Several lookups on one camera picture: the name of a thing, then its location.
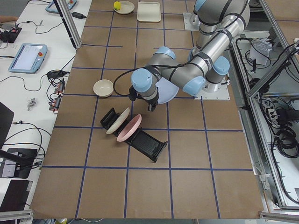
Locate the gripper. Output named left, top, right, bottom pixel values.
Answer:
left=129, top=86, right=159, bottom=112

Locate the blue plate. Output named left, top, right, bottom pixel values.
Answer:
left=156, top=77, right=179, bottom=104

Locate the pink plate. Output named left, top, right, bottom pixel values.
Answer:
left=116, top=114, right=142, bottom=142

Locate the cream plate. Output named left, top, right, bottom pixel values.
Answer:
left=106, top=107, right=130, bottom=134

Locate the black dish rack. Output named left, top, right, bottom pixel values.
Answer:
left=100, top=108, right=168, bottom=162

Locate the cream bowl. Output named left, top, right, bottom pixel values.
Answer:
left=93, top=79, right=114, bottom=98

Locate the white rectangular tray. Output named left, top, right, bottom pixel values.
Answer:
left=137, top=1, right=161, bottom=22

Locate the white shallow dish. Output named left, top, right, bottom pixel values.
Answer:
left=114, top=0, right=135, bottom=14

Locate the yellow lemon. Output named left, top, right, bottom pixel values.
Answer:
left=114, top=1, right=121, bottom=11

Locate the black power adapter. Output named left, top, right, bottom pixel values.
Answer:
left=71, top=12, right=87, bottom=19

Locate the crumpled white paper bag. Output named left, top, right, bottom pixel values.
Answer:
left=249, top=38, right=272, bottom=66

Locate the blue teach pendant near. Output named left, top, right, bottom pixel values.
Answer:
left=8, top=43, right=48, bottom=74

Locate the blue teach pendant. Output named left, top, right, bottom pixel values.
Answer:
left=8, top=43, right=48, bottom=74
left=45, top=0, right=78, bottom=14

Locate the blue teach pendant far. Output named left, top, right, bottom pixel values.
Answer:
left=45, top=0, right=78, bottom=14

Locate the black monitor stand base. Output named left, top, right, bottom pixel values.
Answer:
left=0, top=148, right=37, bottom=179

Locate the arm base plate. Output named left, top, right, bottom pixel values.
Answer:
left=191, top=70, right=231, bottom=101
left=183, top=13, right=201, bottom=31

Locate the aluminium frame post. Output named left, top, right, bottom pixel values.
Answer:
left=53, top=0, right=82, bottom=49

